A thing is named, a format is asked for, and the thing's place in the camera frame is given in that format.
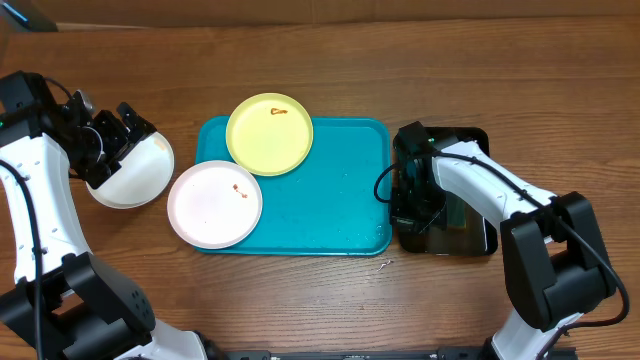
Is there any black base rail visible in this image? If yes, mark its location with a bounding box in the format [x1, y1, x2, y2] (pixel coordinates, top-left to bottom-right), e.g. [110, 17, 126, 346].
[226, 346, 497, 360]

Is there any teal plastic tray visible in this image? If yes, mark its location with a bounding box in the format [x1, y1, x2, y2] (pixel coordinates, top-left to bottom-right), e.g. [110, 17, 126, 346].
[224, 117, 392, 256]

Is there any dark corner object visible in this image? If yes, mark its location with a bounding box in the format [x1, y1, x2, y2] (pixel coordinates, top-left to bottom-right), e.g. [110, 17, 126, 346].
[1, 0, 58, 32]

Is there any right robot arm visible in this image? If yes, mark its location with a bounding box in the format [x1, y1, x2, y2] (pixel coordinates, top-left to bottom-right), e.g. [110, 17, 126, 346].
[382, 122, 630, 359]

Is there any white plate with orange stain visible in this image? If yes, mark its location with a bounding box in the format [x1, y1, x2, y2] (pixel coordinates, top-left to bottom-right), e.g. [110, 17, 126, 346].
[86, 132, 175, 209]

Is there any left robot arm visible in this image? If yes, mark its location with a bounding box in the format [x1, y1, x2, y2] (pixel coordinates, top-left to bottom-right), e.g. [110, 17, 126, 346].
[1, 71, 223, 360]

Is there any green yellow sponge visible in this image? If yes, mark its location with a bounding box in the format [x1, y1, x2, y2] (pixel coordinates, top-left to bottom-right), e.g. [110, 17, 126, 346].
[446, 193, 467, 231]

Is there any small white scrap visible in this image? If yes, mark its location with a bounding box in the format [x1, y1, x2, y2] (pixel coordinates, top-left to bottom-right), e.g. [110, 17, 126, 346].
[376, 259, 393, 272]

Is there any yellow-green plate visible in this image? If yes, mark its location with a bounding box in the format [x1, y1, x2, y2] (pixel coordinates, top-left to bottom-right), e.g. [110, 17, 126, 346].
[225, 93, 314, 177]

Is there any white plate with red stain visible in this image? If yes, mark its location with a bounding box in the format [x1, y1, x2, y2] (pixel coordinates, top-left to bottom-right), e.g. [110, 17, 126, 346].
[167, 160, 263, 250]

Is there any black water tray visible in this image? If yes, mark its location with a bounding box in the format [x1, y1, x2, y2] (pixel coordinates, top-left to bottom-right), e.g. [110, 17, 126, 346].
[391, 122, 498, 256]

